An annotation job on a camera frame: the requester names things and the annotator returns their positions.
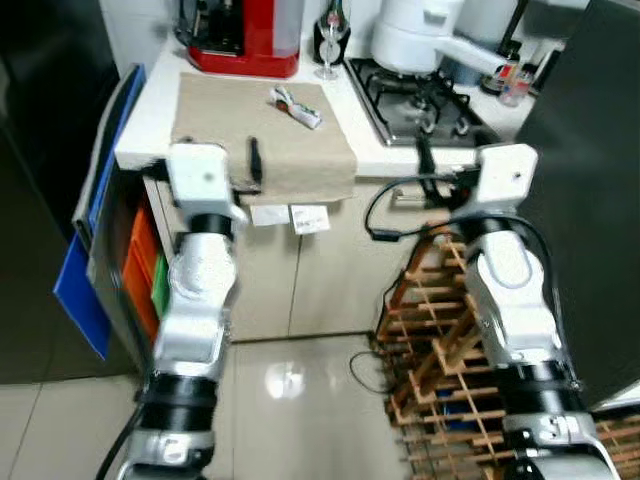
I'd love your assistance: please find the beige table runner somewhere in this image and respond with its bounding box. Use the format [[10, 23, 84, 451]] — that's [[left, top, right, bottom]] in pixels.
[[170, 72, 359, 206]]

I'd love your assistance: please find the plain white paper tag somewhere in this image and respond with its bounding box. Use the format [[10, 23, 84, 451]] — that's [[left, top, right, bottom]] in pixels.
[[250, 205, 292, 227]]

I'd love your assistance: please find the steel gas hob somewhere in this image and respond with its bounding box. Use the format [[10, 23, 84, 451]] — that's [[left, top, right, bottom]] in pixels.
[[345, 58, 501, 149]]

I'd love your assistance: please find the crumpled white wrapper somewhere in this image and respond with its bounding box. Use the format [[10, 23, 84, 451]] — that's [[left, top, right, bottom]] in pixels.
[[270, 87, 324, 129]]

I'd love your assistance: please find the printed white paper tag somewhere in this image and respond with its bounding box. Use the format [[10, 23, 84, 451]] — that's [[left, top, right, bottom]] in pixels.
[[290, 205, 332, 236]]

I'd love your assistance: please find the small spice jar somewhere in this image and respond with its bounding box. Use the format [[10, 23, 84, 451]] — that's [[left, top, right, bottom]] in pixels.
[[505, 75, 536, 107], [493, 63, 521, 93]]

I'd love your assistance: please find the red coffee machine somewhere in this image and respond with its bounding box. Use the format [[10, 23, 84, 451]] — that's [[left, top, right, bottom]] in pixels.
[[178, 0, 303, 79]]

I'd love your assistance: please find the clear stemmed glass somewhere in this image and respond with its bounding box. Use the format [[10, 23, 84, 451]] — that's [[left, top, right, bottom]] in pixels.
[[315, 8, 351, 81]]

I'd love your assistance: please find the orange plastic board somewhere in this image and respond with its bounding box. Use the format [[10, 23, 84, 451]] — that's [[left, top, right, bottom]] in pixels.
[[120, 205, 161, 346]]

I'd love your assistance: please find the green plastic board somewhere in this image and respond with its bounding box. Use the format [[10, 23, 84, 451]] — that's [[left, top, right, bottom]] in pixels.
[[150, 255, 172, 321]]

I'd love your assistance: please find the wooden slatted rack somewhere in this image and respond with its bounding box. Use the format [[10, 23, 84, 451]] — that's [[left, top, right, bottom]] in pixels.
[[375, 222, 640, 480]]

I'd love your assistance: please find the blue plastic board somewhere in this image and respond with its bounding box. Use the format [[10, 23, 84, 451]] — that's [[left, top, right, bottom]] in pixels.
[[53, 65, 146, 361]]

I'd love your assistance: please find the dark grey tall cabinet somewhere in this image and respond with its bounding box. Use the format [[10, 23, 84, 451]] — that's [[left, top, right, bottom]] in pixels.
[[0, 0, 136, 386]]

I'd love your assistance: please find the white counter unit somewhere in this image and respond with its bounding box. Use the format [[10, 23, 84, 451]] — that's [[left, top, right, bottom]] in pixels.
[[590, 380, 640, 413]]

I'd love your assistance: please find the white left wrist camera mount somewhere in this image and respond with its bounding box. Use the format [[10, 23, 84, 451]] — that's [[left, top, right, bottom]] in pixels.
[[163, 143, 249, 223]]

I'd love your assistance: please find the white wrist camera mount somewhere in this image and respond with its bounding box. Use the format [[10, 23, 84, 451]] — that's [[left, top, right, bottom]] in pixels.
[[475, 143, 539, 216], [163, 143, 249, 223]]

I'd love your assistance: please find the metal bar cabinet handle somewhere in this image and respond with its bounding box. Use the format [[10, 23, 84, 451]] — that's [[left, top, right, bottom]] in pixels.
[[390, 185, 451, 211]]

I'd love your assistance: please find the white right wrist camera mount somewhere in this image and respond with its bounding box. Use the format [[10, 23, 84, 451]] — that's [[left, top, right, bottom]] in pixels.
[[475, 143, 539, 216]]

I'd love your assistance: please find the white pot with long handle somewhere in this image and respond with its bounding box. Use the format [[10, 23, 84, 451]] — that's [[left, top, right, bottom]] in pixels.
[[370, 0, 511, 79]]

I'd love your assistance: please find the black power cord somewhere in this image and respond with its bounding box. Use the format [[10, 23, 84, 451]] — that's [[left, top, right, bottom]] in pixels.
[[348, 350, 396, 393]]

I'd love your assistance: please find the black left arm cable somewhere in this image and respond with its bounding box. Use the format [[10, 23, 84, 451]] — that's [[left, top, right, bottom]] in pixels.
[[95, 400, 151, 480]]

